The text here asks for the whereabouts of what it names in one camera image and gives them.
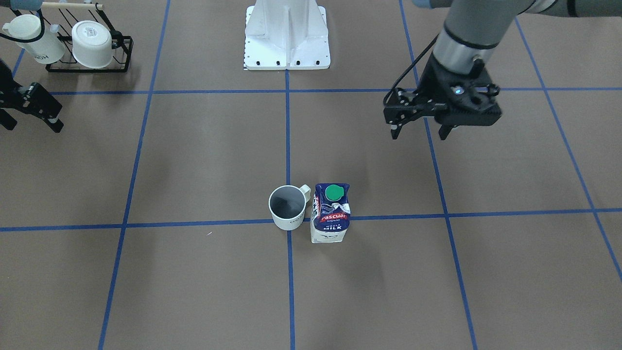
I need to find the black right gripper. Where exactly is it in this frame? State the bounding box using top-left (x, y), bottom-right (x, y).
top-left (0, 61), bottom-right (64, 133)

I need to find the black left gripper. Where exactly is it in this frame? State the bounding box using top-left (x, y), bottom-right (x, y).
top-left (383, 55), bottom-right (502, 141)

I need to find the blue white milk carton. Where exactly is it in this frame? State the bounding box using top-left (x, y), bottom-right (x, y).
top-left (310, 182), bottom-right (351, 244)

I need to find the white mug grey inside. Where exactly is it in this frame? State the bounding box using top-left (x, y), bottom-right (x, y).
top-left (268, 185), bottom-right (311, 231)

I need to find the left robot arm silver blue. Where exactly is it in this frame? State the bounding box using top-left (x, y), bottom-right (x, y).
top-left (383, 0), bottom-right (622, 140)

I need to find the white upside-down mug on rack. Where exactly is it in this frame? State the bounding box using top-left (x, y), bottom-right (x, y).
top-left (71, 20), bottom-right (113, 69)

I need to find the black wire mug rack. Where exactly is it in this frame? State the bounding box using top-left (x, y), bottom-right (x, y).
top-left (1, 0), bottom-right (133, 73)

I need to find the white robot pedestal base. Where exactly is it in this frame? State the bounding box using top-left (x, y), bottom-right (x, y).
top-left (243, 0), bottom-right (331, 70)

